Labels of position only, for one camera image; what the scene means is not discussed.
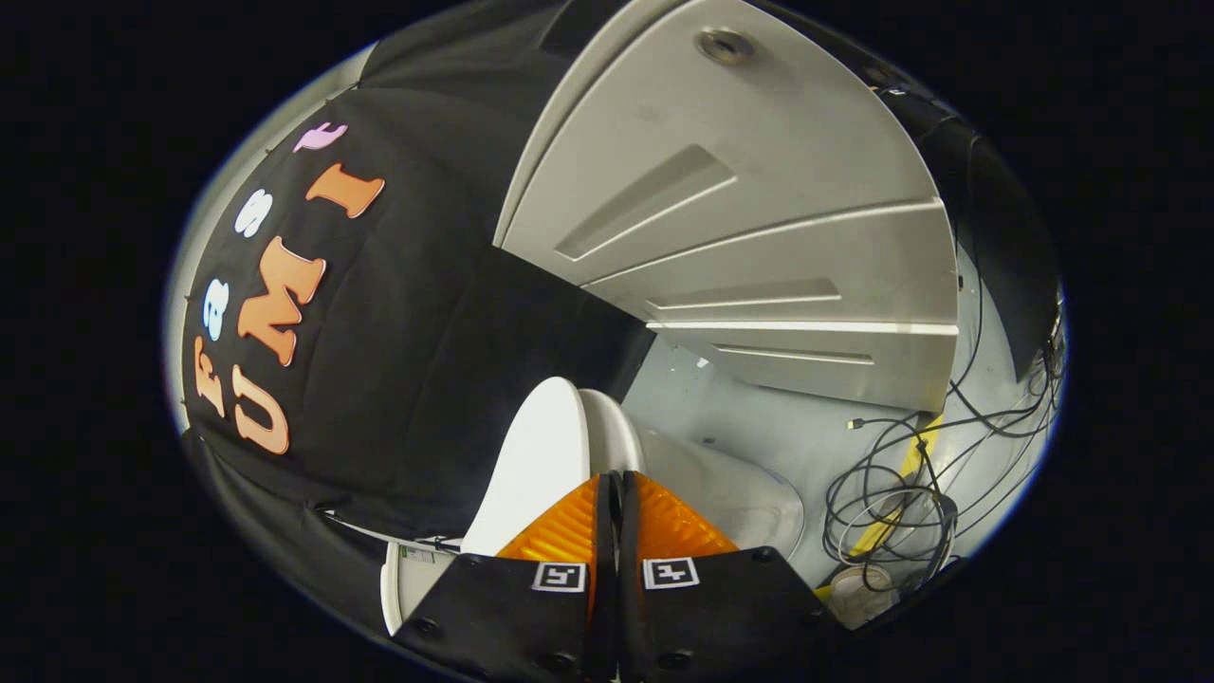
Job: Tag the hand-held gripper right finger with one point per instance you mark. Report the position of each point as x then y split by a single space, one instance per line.
730 617

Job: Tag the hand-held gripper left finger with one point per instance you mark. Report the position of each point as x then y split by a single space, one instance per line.
503 617

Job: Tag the white toilet lid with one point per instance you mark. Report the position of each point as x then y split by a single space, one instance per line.
536 465

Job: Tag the white toilet tank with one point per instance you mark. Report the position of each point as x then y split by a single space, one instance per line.
410 583

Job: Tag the white toilet bowl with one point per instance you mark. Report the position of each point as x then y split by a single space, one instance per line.
730 493

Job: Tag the white round roll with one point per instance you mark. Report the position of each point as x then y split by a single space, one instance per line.
861 593

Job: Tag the yellow floor strip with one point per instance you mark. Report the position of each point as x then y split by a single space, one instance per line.
912 457

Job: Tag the black backdrop cloth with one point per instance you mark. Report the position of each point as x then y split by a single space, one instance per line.
398 379

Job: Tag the white drawer cabinet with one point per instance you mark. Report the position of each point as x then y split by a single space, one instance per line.
759 256

